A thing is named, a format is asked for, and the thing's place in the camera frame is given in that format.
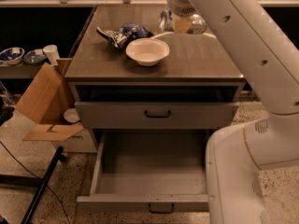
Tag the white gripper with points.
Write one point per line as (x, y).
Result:
(179, 10)

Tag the silver blue redbull can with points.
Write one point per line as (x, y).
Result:
(166, 23)

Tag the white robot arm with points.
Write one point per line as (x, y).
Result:
(235, 155)

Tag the grey drawer cabinet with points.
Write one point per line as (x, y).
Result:
(172, 82)

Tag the upper grey drawer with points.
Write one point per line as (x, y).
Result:
(138, 115)

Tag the open middle drawer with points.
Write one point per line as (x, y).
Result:
(134, 168)

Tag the blue chip bag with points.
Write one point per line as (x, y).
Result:
(127, 33)

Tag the white paper cup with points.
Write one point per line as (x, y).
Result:
(52, 53)

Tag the blue bowl with card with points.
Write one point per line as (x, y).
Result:
(35, 57)

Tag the brown cardboard box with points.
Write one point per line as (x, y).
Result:
(44, 102)

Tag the white box under cardboard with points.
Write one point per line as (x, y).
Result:
(81, 142)

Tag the blue white bowl left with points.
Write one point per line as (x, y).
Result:
(11, 56)

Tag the black metal stand leg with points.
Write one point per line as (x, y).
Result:
(40, 183)

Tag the black upper drawer handle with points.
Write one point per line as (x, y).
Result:
(157, 115)

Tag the black drawer handle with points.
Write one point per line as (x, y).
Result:
(157, 115)
(161, 208)

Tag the black lower drawer handle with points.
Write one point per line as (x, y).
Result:
(161, 208)

